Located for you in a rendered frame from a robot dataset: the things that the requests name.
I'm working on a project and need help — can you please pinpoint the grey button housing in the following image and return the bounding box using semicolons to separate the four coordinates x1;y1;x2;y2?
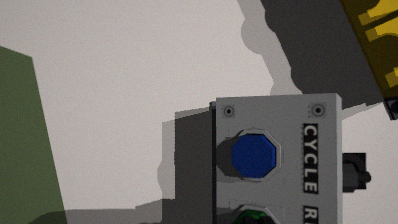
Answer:
212;93;371;224

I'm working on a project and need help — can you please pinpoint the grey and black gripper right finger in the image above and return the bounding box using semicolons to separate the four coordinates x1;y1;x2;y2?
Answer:
257;216;276;224

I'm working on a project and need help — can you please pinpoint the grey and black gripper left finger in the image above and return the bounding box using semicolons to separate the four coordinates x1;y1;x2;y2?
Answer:
242;216;260;224

